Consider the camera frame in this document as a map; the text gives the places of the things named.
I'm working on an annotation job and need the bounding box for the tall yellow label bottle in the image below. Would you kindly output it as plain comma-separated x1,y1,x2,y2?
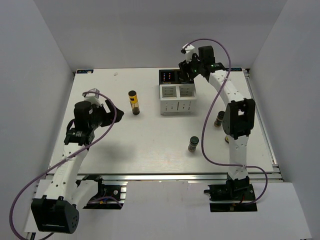
128,90,140,115

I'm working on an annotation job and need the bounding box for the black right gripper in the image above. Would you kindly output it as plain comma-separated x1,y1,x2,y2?
179,52,204,82

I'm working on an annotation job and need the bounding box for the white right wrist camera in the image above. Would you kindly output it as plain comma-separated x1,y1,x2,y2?
181,43,196,63

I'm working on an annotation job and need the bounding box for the white slotted organizer rack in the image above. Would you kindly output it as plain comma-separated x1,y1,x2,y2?
159,83,197,115

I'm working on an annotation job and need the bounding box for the aluminium front table rail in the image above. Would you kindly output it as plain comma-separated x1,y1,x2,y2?
46,171,280,182

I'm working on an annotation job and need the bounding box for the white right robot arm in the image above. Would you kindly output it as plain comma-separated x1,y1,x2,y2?
179,44,256,200

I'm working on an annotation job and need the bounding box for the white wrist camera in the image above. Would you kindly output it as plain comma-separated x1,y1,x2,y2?
82,88,102,107
181,43,196,63

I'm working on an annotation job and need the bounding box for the blue left corner label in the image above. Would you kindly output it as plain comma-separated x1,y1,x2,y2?
76,69,94,74

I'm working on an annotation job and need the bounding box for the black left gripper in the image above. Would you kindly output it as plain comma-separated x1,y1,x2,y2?
88,99,124,130

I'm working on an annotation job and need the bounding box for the yellow label dark cap bottle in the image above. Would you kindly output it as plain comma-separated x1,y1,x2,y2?
224,135,230,144

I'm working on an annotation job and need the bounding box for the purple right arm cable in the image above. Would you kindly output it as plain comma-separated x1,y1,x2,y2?
183,37,269,207

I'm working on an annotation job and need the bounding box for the black organizer rack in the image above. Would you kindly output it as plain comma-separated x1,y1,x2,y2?
158,69,194,85

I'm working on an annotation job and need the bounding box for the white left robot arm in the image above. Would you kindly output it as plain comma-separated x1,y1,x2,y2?
31,97,124,234

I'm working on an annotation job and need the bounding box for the small brown spice bottle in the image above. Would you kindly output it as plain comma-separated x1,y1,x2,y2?
214,111,225,128

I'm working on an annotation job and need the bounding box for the blue corner label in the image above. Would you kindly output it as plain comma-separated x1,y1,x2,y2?
76,69,94,74
230,67,243,72

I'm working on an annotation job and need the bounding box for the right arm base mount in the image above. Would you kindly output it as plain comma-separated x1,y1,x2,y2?
203,176,258,213

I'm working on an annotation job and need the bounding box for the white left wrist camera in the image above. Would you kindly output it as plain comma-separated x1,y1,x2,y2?
82,88,102,107

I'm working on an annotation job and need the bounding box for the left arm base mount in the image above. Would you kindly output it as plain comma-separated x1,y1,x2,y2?
75,174,125,210

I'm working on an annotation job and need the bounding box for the blue right corner label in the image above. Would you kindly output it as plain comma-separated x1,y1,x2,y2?
230,67,243,72

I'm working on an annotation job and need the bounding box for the black lid spice jar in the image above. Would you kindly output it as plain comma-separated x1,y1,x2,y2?
187,136,200,152

